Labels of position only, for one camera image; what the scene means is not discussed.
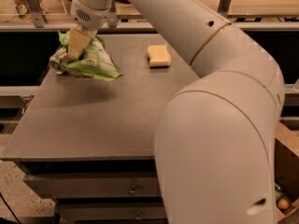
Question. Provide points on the upper grey drawer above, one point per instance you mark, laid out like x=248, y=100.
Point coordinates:
x=92, y=185

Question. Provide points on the yellow sponge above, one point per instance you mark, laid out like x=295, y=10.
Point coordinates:
x=158, y=56

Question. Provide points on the drawer knob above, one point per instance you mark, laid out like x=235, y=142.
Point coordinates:
x=132, y=191
x=138, y=217

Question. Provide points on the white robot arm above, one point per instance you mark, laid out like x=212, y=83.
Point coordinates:
x=215, y=141

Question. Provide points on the green rice chip bag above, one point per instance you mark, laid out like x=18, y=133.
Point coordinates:
x=93, y=63

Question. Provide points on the lower drawer knob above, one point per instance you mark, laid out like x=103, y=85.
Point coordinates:
x=138, y=217

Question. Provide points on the left metal bracket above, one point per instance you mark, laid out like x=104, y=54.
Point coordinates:
x=36, y=12

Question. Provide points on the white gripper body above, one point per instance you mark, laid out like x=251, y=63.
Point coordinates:
x=88, y=16

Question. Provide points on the green bag in box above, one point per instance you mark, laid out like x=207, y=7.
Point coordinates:
x=278, y=195

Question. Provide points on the middle metal bracket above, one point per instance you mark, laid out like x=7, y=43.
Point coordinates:
x=112, y=19

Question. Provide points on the orange fruit in box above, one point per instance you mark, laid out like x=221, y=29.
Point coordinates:
x=283, y=204

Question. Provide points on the upper drawer knob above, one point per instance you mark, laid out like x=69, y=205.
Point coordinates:
x=132, y=191

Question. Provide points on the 7up soda can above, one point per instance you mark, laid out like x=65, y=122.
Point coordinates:
x=55, y=61

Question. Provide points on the metal bracket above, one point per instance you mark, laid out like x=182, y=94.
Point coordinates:
x=223, y=7
x=36, y=12
x=112, y=19

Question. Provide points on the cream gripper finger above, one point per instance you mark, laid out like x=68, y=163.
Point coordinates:
x=77, y=43

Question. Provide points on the cardboard box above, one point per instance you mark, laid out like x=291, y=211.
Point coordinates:
x=287, y=168

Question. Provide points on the right metal bracket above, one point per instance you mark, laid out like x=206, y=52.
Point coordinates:
x=223, y=7

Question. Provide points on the lower grey drawer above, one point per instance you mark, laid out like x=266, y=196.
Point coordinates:
x=110, y=211

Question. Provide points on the grey drawer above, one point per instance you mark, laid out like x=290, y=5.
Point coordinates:
x=110, y=211
x=92, y=185

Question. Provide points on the colourful snack bag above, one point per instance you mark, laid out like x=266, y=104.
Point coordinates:
x=17, y=10

